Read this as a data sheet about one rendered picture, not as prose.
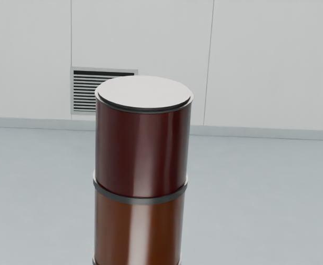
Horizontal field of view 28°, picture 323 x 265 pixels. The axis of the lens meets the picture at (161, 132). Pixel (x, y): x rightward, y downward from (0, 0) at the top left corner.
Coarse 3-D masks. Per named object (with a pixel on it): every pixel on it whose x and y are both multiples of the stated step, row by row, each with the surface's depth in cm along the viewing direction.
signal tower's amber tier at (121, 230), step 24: (96, 192) 35; (96, 216) 35; (120, 216) 34; (144, 216) 33; (168, 216) 34; (96, 240) 36; (120, 240) 34; (144, 240) 34; (168, 240) 35; (120, 264) 35; (144, 264) 35; (168, 264) 35
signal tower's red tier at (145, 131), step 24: (96, 120) 33; (120, 120) 32; (144, 120) 31; (168, 120) 32; (96, 144) 34; (120, 144) 32; (144, 144) 32; (168, 144) 32; (96, 168) 34; (120, 168) 33; (144, 168) 32; (168, 168) 33; (120, 192) 33; (144, 192) 33; (168, 192) 33
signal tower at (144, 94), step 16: (112, 80) 34; (128, 80) 35; (144, 80) 35; (160, 80) 35; (96, 96) 33; (112, 96) 32; (128, 96) 32; (144, 96) 33; (160, 96) 33; (176, 96) 33; (192, 96) 33; (144, 112) 31; (160, 112) 31; (112, 192) 33; (176, 192) 34
